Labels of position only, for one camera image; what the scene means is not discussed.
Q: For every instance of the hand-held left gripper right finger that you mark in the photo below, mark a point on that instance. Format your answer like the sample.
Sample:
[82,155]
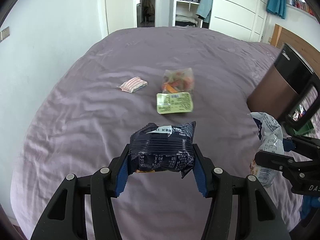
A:
[200,177]

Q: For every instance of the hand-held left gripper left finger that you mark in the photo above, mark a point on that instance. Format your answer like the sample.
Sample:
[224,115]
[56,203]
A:
[122,172]

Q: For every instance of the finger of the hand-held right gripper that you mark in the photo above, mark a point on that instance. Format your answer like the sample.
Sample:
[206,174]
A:
[272,158]
[287,145]

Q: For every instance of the white blue snack packet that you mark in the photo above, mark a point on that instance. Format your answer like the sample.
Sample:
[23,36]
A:
[270,135]

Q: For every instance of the green tray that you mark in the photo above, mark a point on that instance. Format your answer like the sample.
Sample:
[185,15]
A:
[306,130]

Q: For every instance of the dark navy snack packet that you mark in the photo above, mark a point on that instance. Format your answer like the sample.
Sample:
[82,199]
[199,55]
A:
[162,150]

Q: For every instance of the pink striped snack packet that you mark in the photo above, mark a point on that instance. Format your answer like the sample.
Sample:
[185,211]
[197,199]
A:
[132,85]

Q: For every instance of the clear candy bag green label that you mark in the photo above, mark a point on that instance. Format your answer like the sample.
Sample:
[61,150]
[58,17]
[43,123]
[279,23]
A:
[177,80]

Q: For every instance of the person's right hand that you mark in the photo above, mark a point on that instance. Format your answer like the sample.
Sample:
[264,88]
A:
[307,207]

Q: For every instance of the purple bed blanket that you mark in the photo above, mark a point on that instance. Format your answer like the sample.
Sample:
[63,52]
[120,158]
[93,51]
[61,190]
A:
[100,130]

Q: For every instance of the bronze and black thermos jug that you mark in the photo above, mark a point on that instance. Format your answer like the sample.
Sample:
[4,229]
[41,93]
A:
[270,90]

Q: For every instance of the wooden headboard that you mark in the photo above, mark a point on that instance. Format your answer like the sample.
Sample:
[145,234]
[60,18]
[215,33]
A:
[295,37]

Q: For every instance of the row of books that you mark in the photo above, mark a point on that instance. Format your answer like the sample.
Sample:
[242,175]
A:
[300,3]

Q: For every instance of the white wardrobe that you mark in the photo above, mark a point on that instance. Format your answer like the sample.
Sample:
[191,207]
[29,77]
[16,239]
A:
[235,10]

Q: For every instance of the white door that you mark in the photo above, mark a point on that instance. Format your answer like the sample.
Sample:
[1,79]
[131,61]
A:
[120,15]

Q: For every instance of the light folded clothes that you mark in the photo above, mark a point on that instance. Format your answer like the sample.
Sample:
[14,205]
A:
[185,20]

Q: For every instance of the brown hanging coat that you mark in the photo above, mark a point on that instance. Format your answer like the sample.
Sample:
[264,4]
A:
[148,5]

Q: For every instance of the beige wall switch panel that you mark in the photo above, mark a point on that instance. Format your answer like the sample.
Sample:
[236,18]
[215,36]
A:
[4,33]

